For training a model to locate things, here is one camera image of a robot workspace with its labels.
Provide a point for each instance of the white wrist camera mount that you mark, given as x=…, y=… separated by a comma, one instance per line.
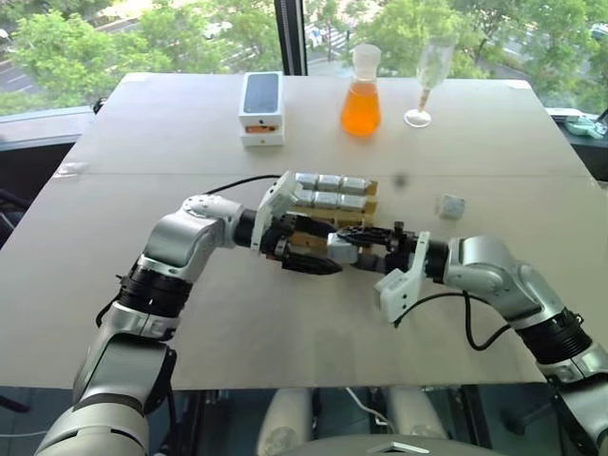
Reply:
x=404, y=285
x=273, y=204

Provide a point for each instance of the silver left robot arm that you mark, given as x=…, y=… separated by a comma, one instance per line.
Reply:
x=180, y=237

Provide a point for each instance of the white rounded robot leg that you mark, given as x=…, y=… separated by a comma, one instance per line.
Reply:
x=415, y=413
x=285, y=423

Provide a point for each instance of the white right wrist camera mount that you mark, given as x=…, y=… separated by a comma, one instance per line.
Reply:
x=404, y=285

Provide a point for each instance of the pale green object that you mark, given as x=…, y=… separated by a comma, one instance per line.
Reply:
x=584, y=126

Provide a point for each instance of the cardboard divider tray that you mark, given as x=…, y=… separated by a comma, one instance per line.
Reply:
x=351, y=216

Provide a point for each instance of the black window frame post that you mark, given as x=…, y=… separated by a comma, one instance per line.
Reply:
x=292, y=35

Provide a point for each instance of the glass flask orange liquid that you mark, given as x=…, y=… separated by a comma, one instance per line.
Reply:
x=361, y=111

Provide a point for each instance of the grey robot torso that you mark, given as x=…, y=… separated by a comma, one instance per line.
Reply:
x=380, y=446

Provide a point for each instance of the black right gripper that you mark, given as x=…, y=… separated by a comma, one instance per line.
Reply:
x=401, y=247

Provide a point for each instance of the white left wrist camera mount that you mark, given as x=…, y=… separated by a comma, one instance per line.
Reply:
x=273, y=204

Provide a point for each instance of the clear champagne flute glass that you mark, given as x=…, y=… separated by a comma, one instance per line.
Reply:
x=430, y=76

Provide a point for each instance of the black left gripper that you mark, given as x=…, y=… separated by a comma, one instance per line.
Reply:
x=280, y=237

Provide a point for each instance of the white phone box orange print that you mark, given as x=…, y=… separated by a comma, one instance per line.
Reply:
x=262, y=127

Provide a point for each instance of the white phone box black print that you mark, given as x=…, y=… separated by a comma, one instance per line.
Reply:
x=261, y=95

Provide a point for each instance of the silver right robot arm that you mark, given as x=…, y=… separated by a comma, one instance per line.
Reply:
x=494, y=280

